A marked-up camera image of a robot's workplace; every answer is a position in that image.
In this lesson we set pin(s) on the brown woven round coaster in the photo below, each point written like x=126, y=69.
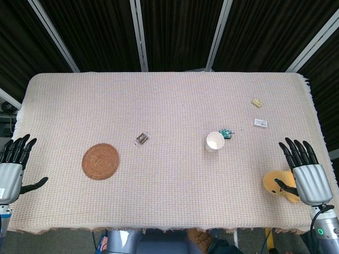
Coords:
x=100, y=161

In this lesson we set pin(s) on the grey-blue robot torso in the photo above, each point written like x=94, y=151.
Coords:
x=148, y=243

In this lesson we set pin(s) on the grey aluminium frame post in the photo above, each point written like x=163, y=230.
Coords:
x=312, y=42
x=218, y=34
x=53, y=37
x=139, y=34
x=9, y=98

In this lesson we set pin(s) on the white table leg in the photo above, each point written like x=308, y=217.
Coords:
x=235, y=239

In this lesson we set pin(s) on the brown fuzzy object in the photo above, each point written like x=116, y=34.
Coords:
x=200, y=239

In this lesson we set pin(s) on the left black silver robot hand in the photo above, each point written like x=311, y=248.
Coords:
x=10, y=174

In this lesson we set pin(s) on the small green toy tank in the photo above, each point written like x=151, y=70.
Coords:
x=226, y=133

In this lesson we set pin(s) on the white paper cup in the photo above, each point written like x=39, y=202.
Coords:
x=214, y=141

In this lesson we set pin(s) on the yellow upright bar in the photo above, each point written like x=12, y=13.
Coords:
x=269, y=238

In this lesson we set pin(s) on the dark equipment clutter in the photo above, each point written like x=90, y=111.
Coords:
x=6, y=119

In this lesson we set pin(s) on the yellow plush toy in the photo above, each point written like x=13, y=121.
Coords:
x=271, y=183

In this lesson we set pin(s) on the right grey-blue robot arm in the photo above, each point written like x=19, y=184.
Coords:
x=327, y=230

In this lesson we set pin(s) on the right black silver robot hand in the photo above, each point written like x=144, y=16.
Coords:
x=312, y=182

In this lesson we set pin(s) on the beige woven tablecloth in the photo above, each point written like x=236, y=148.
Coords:
x=169, y=105

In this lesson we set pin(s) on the small yellow eraser box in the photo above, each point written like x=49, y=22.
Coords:
x=256, y=103

